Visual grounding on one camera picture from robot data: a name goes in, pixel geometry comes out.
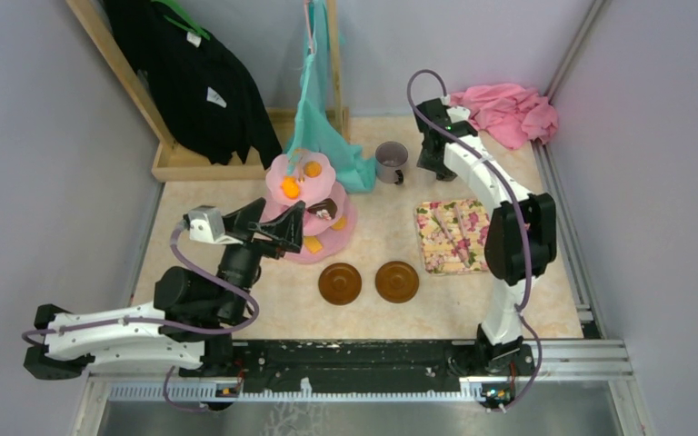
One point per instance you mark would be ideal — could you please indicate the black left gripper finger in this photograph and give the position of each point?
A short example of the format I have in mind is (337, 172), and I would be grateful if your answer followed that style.
(250, 213)
(284, 234)

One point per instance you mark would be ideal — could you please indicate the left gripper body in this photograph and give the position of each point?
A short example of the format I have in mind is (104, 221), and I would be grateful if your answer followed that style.
(253, 250)

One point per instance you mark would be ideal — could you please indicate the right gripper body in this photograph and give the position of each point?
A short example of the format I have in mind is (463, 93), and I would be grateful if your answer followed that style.
(433, 163)

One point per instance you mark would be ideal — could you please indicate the orange biscuit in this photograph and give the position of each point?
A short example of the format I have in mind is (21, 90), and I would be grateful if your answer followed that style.
(312, 244)

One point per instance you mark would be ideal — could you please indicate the chocolate cake slice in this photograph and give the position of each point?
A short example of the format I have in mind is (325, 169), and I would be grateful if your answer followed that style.
(325, 210)

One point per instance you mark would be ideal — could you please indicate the orange round cookie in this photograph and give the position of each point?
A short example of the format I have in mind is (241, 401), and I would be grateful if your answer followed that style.
(340, 224)

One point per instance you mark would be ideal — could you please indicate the orange macaron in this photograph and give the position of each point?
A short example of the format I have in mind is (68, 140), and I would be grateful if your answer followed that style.
(311, 169)

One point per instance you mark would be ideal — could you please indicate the brown wooden coaster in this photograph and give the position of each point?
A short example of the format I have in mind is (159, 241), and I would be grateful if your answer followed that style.
(340, 283)
(397, 282)

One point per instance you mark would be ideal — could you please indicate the floral serving tray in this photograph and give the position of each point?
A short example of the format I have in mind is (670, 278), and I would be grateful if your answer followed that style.
(451, 236)

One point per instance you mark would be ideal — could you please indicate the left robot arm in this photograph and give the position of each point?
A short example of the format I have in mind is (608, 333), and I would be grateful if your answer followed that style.
(197, 305)

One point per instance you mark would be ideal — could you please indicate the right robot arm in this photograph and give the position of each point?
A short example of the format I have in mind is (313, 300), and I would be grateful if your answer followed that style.
(520, 243)

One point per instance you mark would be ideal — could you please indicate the orange croissant pastry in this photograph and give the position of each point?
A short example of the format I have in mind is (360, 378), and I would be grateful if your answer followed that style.
(290, 187)

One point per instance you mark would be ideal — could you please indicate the pink three-tier cake stand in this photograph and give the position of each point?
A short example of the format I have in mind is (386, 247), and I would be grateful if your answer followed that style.
(313, 190)

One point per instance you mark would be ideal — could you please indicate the grey mug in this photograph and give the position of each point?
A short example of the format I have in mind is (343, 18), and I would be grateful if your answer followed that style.
(391, 159)

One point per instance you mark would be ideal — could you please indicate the pink crumpled cloth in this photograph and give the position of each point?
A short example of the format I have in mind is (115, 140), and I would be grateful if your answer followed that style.
(512, 114)

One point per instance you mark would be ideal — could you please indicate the teal hanging shirt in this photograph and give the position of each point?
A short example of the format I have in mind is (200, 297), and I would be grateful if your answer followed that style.
(321, 121)

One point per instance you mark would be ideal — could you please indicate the black hanging shirt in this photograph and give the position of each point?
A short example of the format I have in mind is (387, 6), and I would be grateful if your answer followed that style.
(207, 97)

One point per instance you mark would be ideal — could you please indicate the green clothes hanger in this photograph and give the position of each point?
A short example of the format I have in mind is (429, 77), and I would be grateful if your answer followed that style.
(181, 19)

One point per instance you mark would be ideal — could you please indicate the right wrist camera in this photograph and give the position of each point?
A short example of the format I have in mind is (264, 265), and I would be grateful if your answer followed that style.
(458, 114)

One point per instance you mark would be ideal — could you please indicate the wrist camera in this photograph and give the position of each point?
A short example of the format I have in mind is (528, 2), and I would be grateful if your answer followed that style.
(458, 114)
(205, 224)

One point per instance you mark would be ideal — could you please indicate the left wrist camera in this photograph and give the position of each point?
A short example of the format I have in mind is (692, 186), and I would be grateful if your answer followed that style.
(205, 224)

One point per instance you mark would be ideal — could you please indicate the wooden clothes rack frame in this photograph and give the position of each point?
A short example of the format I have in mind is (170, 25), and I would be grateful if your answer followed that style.
(172, 161)

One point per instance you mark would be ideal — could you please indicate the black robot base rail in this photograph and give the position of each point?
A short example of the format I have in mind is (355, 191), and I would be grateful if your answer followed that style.
(347, 367)

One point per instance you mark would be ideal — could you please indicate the aluminium frame rail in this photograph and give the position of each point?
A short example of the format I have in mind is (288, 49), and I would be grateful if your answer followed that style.
(557, 176)

